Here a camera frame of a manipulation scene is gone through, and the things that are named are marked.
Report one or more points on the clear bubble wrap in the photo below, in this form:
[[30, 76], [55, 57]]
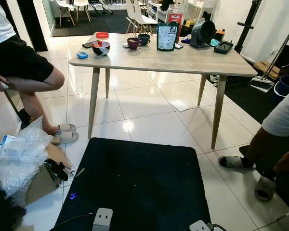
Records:
[[19, 159]]

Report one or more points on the white blue carton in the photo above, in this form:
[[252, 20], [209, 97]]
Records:
[[2, 143]]

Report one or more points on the black phone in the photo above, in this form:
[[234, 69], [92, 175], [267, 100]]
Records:
[[88, 44]]

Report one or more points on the wooden board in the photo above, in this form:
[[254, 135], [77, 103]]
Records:
[[266, 70]]

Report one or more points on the person in white shorts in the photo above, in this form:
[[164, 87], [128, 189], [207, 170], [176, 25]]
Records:
[[284, 118]]

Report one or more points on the small blue light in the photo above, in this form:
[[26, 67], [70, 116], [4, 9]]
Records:
[[72, 196]]

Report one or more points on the white chair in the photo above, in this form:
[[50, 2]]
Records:
[[139, 18], [65, 6], [82, 4]]

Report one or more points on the dark blue cup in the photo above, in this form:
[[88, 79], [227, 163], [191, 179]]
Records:
[[144, 40]]

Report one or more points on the blue bucket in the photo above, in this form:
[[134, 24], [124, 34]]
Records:
[[285, 86]]

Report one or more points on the black blower fan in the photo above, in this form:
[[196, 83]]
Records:
[[202, 33]]

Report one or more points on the small teal object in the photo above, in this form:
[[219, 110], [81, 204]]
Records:
[[214, 42]]

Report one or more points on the black plastic tray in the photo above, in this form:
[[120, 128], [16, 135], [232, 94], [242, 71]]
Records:
[[224, 47]]

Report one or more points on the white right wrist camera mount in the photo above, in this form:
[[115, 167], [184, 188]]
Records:
[[200, 226]]

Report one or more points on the black metal gadget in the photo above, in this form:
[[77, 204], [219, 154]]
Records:
[[57, 170]]

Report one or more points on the flat mop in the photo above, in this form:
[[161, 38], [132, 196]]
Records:
[[261, 84]]

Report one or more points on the black floor rug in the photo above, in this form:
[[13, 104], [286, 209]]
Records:
[[245, 98]]

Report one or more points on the blue cloth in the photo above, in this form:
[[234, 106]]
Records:
[[186, 41]]

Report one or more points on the dark grey carpet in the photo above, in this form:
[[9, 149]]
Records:
[[96, 25]]

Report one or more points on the brown cardboard box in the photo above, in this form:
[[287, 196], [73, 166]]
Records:
[[41, 188]]

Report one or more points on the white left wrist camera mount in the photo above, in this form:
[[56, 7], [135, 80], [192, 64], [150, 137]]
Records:
[[102, 220]]

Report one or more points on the maroon cup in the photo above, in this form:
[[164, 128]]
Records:
[[133, 44]]

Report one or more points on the white shelf unit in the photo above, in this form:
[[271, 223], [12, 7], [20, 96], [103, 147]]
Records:
[[202, 6]]

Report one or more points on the small blue container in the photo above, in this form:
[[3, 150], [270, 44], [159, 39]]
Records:
[[82, 55]]

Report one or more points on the black fuzzy bundle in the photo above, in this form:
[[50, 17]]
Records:
[[2, 211]]

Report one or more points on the red round lid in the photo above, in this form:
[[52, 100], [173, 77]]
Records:
[[102, 35]]

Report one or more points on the person in black shorts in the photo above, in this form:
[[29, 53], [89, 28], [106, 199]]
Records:
[[14, 57]]

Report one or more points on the red label jar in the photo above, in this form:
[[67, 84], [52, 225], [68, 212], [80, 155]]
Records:
[[175, 15]]

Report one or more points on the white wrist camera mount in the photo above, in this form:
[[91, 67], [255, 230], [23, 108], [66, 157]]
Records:
[[102, 220], [200, 226]]

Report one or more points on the green coffee bag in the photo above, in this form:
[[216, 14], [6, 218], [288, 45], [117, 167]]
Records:
[[167, 37]]

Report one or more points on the orange black box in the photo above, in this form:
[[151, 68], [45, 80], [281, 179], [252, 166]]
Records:
[[219, 34]]

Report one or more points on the black rack stand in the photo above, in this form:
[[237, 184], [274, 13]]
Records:
[[245, 29]]

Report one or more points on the black red white bowl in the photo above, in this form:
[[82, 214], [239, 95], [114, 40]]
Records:
[[100, 49]]

